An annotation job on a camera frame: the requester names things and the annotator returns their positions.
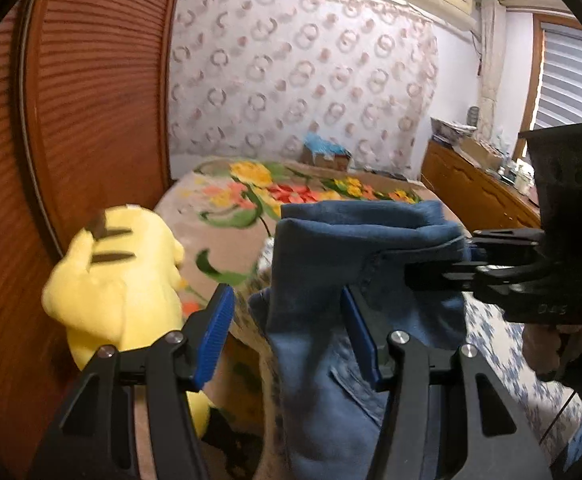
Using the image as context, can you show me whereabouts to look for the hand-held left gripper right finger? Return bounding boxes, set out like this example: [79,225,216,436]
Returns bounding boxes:
[341,287,554,480]

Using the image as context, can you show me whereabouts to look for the wooden louvered wardrobe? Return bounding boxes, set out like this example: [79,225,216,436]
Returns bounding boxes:
[0,0,188,480]

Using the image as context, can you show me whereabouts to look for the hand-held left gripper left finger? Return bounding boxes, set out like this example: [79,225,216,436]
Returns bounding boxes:
[28,282,236,480]

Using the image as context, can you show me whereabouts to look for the yellow plush toy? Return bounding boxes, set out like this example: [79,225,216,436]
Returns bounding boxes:
[41,204,212,439]

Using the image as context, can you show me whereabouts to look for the wooden dresser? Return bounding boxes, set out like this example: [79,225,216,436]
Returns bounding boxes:
[421,140,542,234]

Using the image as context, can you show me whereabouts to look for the person's right hand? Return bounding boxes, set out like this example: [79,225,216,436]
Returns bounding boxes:
[521,311,582,381]

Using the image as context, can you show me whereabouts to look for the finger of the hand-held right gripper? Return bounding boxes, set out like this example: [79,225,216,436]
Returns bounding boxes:
[404,259,480,291]
[463,229,544,264]

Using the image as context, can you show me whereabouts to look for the brown box with blue cloth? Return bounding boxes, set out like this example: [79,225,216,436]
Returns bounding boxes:
[303,132,348,157]

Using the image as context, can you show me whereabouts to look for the striped window blind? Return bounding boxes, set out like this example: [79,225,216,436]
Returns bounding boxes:
[533,22,582,132]

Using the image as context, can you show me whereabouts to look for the beige flowered blanket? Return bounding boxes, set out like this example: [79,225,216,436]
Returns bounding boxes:
[136,159,466,480]

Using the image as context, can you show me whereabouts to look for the small brown cardboard box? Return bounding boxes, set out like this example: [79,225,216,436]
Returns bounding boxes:
[303,146,352,172]

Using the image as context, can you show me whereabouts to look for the open cardboard box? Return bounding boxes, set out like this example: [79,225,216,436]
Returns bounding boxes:
[458,136,504,169]

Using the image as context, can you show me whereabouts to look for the beige lace curtain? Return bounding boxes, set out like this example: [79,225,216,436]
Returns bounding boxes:
[478,0,504,126]

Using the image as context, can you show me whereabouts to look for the ring patterned wall cloth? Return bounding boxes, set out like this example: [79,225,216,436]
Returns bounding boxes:
[168,0,440,181]

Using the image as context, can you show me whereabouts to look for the blue denim pants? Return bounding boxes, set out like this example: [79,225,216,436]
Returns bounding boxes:
[248,200,472,480]

